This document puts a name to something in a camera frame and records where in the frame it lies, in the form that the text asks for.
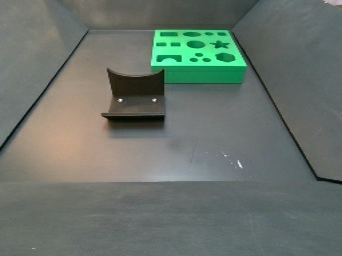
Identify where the black curved holder stand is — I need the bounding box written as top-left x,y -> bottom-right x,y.
101,69 -> 165,120

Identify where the green shape sorter block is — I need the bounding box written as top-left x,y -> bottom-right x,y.
151,29 -> 247,84

